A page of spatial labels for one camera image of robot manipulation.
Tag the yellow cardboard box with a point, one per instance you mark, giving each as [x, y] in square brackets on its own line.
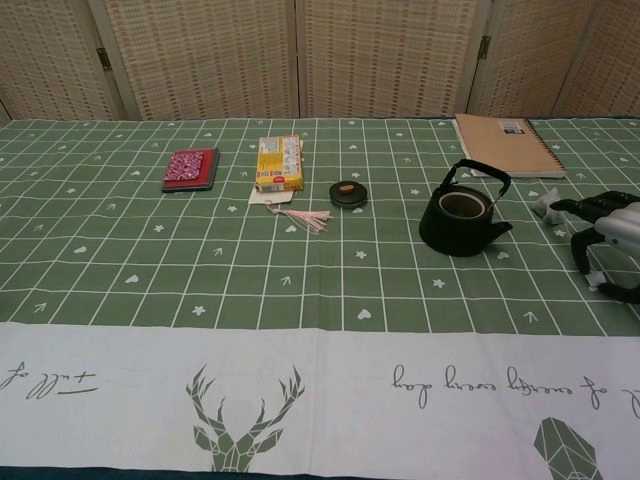
[279, 162]

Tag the black and silver right hand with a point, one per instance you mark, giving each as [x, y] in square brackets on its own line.
[622, 225]

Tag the black teapot lid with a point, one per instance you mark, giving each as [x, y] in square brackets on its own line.
[347, 196]

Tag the red patterned notebook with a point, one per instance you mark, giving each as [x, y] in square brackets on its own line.
[187, 167]

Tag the green grid tablecloth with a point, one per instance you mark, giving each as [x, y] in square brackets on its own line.
[150, 260]

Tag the black cast iron teapot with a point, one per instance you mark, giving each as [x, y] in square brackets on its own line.
[450, 235]

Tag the brass screen hinge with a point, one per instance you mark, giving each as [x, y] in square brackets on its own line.
[484, 47]
[103, 58]

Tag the woven bamboo folding screen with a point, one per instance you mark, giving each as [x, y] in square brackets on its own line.
[210, 60]

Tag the paper bookmark with pink tassel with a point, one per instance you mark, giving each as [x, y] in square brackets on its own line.
[310, 219]

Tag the kraft spiral notebook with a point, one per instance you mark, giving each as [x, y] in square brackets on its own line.
[505, 145]

